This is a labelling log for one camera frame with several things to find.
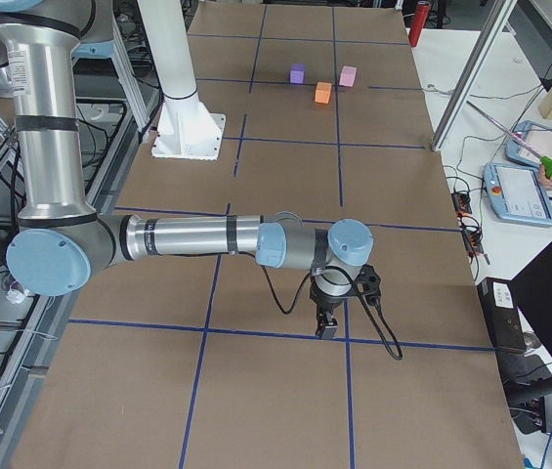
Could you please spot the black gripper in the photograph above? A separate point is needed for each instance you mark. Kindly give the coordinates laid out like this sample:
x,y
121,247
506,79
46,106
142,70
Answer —
x,y
324,303

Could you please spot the orange foam cube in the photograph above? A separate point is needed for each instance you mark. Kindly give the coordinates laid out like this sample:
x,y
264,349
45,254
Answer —
x,y
323,93

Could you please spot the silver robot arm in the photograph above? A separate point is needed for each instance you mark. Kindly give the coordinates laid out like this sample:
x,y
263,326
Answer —
x,y
63,240

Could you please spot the person hand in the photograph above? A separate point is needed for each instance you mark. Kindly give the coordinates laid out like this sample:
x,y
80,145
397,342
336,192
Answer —
x,y
543,179

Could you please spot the black laptop monitor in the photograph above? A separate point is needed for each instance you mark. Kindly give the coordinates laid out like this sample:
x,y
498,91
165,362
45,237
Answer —
x,y
528,294

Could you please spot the teach pendant near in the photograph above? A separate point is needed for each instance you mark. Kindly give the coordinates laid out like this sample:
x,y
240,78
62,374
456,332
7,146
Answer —
x,y
516,196

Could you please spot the teach pendant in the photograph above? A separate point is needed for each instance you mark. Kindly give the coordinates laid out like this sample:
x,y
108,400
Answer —
x,y
516,196
537,136

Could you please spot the pink foam cube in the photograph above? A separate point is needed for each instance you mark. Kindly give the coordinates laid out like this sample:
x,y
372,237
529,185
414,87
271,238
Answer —
x,y
348,75

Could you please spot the purple foam cube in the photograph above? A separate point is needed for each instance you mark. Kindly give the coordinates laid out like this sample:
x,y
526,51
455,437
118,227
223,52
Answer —
x,y
297,74

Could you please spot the teach pendant far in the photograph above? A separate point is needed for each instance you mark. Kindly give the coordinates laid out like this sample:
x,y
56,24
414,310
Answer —
x,y
537,136

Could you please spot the red bottle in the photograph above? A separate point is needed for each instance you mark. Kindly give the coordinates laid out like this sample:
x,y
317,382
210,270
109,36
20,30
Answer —
x,y
418,22

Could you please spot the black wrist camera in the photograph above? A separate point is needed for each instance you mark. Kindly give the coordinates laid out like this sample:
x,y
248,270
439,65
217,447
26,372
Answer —
x,y
368,282

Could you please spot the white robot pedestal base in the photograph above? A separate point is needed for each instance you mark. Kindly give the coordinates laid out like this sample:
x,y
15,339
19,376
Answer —
x,y
185,129

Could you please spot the green handled grabber tool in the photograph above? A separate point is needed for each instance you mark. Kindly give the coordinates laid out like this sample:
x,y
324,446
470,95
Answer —
x,y
544,160

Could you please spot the aluminium frame post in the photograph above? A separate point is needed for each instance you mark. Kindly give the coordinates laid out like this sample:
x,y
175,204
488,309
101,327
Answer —
x,y
497,18

